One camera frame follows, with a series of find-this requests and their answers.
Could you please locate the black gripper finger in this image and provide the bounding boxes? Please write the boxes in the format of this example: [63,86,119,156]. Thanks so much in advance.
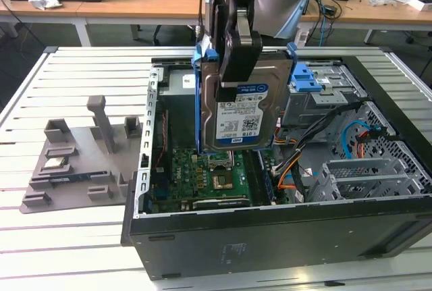
[216,9,264,103]
[208,0,234,56]

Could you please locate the hard disk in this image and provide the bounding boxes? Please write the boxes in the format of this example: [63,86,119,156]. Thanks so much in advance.
[191,32,298,155]

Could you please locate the metal disk bay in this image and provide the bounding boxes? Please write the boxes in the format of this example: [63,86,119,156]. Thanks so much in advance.
[279,63,367,130]

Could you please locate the grey perforated disk bay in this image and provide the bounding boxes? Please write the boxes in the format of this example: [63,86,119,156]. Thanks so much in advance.
[308,157,425,204]

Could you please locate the white power strip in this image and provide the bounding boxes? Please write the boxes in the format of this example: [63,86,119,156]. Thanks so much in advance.
[295,29,310,47]

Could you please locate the blue plastic bay latch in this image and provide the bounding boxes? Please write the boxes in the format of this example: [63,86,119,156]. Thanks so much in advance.
[292,64,323,92]

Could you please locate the grey power supply unit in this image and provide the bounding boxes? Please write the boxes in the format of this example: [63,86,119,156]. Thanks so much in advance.
[158,70,200,150]

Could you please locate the long wooden desk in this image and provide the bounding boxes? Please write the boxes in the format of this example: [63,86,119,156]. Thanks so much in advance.
[0,0,432,47]

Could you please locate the CPU socket gold contacts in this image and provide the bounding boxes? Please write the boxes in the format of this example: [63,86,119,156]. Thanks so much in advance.
[211,171,236,192]

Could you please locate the green motherboard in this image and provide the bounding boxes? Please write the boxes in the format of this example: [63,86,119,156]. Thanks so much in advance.
[150,147,281,213]

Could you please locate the crumpled white paper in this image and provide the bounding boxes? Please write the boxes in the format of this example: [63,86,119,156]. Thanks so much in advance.
[28,0,63,11]

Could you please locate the grey plastic parts rack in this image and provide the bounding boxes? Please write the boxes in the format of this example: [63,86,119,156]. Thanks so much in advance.
[18,95,142,215]

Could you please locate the white phone box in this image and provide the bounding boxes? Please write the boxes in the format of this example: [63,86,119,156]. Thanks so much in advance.
[403,0,432,11]

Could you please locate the black open PC case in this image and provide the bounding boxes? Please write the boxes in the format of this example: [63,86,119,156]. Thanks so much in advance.
[120,55,432,282]

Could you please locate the dark RAM stick blue label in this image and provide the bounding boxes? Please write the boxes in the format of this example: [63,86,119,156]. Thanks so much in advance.
[47,176,92,184]

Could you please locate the silver CPU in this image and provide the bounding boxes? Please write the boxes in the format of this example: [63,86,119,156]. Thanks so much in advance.
[43,157,68,169]

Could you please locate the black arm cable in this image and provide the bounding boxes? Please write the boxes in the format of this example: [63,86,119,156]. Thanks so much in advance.
[194,0,207,41]

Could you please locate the black sleeved cable bundle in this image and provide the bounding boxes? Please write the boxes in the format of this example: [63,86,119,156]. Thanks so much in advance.
[271,103,362,174]

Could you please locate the metal socket cover frame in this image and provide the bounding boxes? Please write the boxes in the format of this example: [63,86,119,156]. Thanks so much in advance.
[207,151,236,170]

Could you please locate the thin red black wire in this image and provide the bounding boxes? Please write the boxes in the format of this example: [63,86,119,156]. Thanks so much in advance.
[155,110,169,174]

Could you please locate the orange wire bundle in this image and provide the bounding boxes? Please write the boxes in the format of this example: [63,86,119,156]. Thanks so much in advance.
[276,159,304,190]

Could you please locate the blue wire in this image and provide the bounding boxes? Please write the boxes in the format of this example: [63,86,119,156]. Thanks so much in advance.
[342,119,371,160]

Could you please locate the red orange wire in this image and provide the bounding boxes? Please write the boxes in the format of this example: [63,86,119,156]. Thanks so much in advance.
[356,130,372,160]

